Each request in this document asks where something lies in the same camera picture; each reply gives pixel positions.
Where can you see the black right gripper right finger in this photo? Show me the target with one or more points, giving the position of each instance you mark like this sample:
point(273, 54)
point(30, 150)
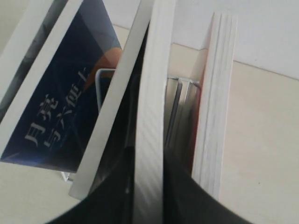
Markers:
point(185, 202)

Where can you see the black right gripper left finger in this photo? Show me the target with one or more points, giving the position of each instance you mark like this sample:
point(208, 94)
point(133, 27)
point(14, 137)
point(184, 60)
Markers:
point(111, 202)

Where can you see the blue cover book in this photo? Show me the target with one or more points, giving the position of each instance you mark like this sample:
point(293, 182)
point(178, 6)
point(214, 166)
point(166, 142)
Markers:
point(49, 111)

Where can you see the black white spine book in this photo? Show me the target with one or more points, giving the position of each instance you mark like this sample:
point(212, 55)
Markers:
point(89, 165)

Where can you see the red teal spine book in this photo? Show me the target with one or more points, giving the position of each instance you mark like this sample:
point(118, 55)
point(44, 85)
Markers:
point(209, 145)

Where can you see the grey white cover book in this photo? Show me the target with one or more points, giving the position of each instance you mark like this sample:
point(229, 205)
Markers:
point(24, 45)

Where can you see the white wire book rack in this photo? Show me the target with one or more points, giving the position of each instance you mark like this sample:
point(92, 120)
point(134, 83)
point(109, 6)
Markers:
point(100, 74)

